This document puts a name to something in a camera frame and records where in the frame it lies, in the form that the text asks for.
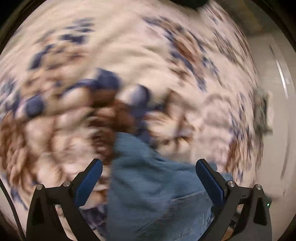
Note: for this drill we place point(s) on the floral fleece bed blanket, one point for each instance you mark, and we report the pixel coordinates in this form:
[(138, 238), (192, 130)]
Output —
[(77, 72)]

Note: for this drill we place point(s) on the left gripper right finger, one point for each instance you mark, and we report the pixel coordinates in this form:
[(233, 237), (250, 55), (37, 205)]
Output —
[(254, 221)]

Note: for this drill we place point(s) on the dark teal folded comforter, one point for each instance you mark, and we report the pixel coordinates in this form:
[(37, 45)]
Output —
[(192, 4)]

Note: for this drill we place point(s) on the white bed headboard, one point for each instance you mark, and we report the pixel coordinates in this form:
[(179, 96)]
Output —
[(275, 60)]

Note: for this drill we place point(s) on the folded white grey garment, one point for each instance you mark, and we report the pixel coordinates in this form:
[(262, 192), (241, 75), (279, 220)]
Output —
[(263, 112)]

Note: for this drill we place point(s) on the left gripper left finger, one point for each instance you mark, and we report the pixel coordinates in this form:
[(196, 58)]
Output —
[(43, 221)]

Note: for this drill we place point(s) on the light blue denim jeans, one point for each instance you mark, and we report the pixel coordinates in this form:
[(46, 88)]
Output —
[(153, 198)]

